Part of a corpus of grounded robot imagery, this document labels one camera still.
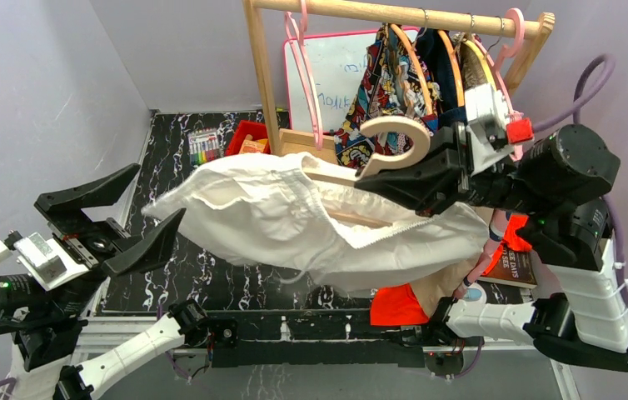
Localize wooden hanger with beige shorts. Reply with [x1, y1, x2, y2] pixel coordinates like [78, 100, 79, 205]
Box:
[451, 32, 506, 90]

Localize wooden hanger with navy shorts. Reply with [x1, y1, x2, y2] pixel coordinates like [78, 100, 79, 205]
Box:
[436, 29, 466, 108]

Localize orange card box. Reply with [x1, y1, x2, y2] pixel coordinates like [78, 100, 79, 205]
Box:
[239, 138, 269, 154]

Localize orange cloth front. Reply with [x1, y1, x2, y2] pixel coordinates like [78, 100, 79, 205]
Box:
[370, 283, 430, 327]

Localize pink hanger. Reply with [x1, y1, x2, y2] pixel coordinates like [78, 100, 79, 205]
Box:
[284, 0, 324, 150]
[471, 7, 528, 161]

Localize red plastic bin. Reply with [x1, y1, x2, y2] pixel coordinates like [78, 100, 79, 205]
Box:
[225, 121, 271, 156]

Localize beige shorts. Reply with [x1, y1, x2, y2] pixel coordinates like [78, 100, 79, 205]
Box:
[410, 41, 497, 317]

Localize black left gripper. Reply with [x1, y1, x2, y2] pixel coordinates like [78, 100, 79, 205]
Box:
[37, 162, 185, 316]

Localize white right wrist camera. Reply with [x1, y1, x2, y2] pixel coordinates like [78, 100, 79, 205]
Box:
[464, 83, 534, 176]

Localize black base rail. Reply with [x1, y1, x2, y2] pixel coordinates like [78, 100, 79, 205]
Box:
[157, 308, 483, 382]

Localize red knit cloth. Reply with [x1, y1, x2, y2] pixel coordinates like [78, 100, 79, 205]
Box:
[483, 214, 532, 275]

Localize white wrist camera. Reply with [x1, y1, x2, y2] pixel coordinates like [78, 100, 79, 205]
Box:
[14, 232, 88, 291]
[464, 83, 534, 176]

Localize black printed card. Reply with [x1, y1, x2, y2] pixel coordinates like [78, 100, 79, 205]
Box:
[480, 246, 538, 289]

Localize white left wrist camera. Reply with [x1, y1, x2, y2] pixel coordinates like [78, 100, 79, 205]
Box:
[14, 232, 88, 291]

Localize wooden clothes rack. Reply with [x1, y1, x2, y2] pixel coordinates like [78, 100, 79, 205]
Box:
[242, 0, 556, 164]

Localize navy shorts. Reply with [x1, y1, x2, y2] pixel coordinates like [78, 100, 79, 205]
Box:
[415, 28, 467, 127]

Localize white shorts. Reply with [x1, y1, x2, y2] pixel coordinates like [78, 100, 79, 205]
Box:
[142, 152, 489, 291]

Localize marker pen pack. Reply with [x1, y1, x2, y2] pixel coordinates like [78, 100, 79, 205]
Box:
[187, 128, 223, 168]

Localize wooden hanger with comic shorts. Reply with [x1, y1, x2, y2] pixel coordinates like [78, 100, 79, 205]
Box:
[384, 22, 436, 118]

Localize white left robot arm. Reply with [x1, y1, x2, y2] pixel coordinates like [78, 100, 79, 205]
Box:
[0, 163, 210, 399]

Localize comic print shorts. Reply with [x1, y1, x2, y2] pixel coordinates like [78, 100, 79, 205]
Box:
[333, 24, 439, 169]

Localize whiteboard with pink frame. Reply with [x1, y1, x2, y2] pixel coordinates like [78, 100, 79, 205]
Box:
[283, 29, 376, 132]

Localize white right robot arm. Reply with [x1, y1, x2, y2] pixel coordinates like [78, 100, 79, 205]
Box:
[356, 123, 628, 372]

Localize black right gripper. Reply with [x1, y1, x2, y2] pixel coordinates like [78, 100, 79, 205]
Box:
[347, 120, 541, 215]

